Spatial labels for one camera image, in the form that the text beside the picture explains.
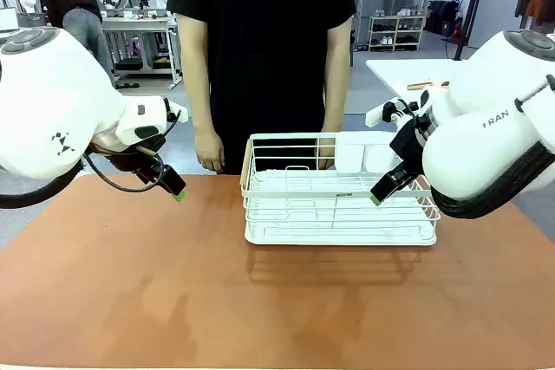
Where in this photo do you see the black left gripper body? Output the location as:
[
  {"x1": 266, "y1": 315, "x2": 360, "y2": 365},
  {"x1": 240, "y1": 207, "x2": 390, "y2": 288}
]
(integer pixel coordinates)
[{"x1": 88, "y1": 138, "x2": 168, "y2": 183}]

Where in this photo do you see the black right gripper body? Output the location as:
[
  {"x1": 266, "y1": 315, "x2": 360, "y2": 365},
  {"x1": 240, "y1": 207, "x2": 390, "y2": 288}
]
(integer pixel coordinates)
[{"x1": 388, "y1": 115, "x2": 431, "y2": 175}]

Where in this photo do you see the person's right forearm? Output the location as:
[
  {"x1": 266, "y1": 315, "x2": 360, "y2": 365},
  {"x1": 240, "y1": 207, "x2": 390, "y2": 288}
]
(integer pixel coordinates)
[{"x1": 174, "y1": 12, "x2": 219, "y2": 137}]

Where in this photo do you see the person's left forearm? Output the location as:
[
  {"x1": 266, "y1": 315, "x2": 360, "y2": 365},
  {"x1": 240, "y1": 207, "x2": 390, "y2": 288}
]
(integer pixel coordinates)
[{"x1": 322, "y1": 14, "x2": 355, "y2": 133}]

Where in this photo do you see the person's right hand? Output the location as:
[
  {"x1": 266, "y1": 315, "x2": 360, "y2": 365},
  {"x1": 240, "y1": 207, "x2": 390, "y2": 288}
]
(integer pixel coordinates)
[{"x1": 193, "y1": 128, "x2": 226, "y2": 175}]

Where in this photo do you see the person's left hand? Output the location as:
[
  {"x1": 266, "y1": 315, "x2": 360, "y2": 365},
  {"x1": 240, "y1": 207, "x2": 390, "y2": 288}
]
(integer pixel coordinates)
[{"x1": 318, "y1": 120, "x2": 344, "y2": 170}]

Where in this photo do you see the short white cutlery cup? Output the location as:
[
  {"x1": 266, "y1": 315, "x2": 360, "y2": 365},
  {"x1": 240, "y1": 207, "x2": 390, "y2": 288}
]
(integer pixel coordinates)
[{"x1": 362, "y1": 142, "x2": 398, "y2": 173}]

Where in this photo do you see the tall white cutlery cup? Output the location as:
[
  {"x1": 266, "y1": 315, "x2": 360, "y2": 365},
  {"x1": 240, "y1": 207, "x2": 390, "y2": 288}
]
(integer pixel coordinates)
[{"x1": 335, "y1": 131, "x2": 366, "y2": 173}]

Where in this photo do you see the small wooden block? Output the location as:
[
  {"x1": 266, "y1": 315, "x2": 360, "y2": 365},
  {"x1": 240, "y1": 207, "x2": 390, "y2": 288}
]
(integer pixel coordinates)
[{"x1": 406, "y1": 78, "x2": 451, "y2": 91}]

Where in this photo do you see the white side table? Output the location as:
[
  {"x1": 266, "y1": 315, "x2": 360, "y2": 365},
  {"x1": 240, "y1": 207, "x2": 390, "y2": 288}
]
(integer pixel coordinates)
[{"x1": 365, "y1": 58, "x2": 478, "y2": 103}]

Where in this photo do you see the wooden shoe rack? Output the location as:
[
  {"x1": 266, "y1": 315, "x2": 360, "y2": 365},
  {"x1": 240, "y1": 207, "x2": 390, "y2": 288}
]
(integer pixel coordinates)
[{"x1": 368, "y1": 14, "x2": 428, "y2": 53}]

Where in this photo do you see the black bag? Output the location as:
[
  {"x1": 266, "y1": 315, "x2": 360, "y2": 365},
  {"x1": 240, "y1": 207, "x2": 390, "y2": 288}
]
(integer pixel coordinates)
[{"x1": 426, "y1": 0, "x2": 461, "y2": 38}]

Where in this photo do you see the white background workbench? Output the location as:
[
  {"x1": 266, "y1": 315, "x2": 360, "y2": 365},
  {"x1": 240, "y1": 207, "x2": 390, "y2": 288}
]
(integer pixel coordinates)
[{"x1": 100, "y1": 14, "x2": 184, "y2": 87}]

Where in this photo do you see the black slanted pole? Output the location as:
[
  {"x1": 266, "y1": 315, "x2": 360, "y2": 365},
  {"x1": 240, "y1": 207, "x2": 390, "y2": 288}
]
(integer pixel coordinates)
[{"x1": 453, "y1": 0, "x2": 492, "y2": 62}]

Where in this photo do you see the bystander in black top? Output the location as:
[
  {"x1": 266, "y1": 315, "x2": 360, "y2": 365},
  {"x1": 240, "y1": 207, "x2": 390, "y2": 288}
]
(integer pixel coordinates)
[{"x1": 36, "y1": 0, "x2": 117, "y2": 88}]

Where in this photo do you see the person in black shirt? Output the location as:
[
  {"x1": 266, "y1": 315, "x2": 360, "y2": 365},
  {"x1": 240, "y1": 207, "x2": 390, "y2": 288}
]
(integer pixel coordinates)
[{"x1": 166, "y1": 0, "x2": 358, "y2": 176}]

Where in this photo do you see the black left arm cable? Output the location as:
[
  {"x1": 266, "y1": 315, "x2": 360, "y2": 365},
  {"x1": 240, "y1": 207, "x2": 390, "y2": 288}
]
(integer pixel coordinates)
[{"x1": 82, "y1": 109, "x2": 183, "y2": 193}]

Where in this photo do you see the black camera clamp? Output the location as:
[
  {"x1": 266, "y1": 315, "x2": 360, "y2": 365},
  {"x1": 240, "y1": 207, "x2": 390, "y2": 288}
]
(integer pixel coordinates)
[{"x1": 381, "y1": 98, "x2": 421, "y2": 127}]

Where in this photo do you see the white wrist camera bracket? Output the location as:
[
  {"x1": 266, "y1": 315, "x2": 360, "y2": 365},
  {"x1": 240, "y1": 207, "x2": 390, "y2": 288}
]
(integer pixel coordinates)
[
  {"x1": 364, "y1": 98, "x2": 398, "y2": 127},
  {"x1": 163, "y1": 98, "x2": 193, "y2": 125}
]

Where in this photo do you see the white wire dish rack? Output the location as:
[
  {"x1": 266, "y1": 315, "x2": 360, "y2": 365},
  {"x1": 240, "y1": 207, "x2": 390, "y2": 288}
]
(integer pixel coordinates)
[{"x1": 239, "y1": 132, "x2": 441, "y2": 247}]

